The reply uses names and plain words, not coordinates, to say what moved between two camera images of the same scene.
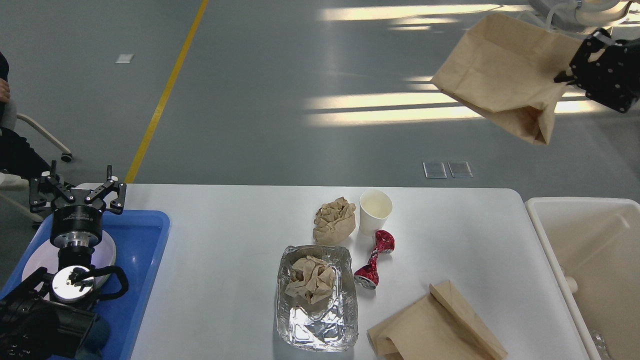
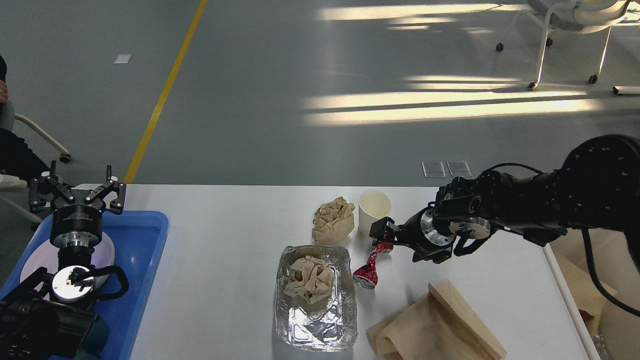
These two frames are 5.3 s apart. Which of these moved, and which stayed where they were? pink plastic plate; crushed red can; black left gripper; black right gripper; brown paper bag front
Moved: black right gripper
Stayed: brown paper bag front; pink plastic plate; crushed red can; black left gripper
